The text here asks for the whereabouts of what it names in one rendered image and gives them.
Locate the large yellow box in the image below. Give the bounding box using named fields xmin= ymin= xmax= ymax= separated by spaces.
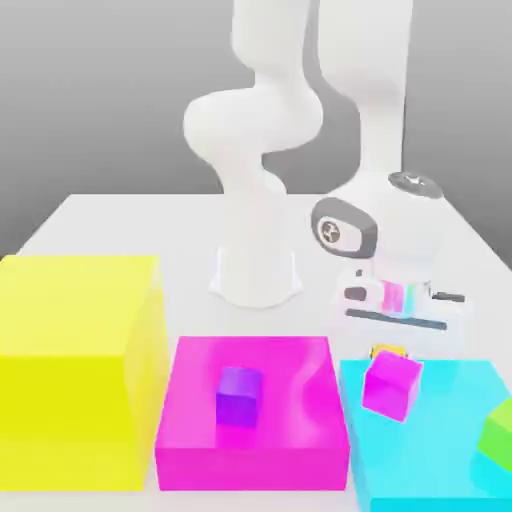
xmin=0 ymin=254 xmax=169 ymax=492

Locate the small orange cube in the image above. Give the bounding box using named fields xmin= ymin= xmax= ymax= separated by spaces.
xmin=369 ymin=343 xmax=409 ymax=360

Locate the small green cube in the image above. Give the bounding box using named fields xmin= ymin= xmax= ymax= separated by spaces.
xmin=477 ymin=399 xmax=512 ymax=472

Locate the small magenta cube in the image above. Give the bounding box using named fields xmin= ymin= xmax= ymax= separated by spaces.
xmin=361 ymin=350 xmax=424 ymax=424

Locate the large magenta box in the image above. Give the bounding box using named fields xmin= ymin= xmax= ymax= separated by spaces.
xmin=154 ymin=335 xmax=352 ymax=492

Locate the large cyan box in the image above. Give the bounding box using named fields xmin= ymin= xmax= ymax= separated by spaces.
xmin=338 ymin=358 xmax=512 ymax=512

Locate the small purple cube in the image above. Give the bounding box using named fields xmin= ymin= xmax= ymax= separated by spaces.
xmin=215 ymin=366 xmax=264 ymax=430

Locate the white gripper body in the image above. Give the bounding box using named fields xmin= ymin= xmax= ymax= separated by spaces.
xmin=338 ymin=296 xmax=470 ymax=360

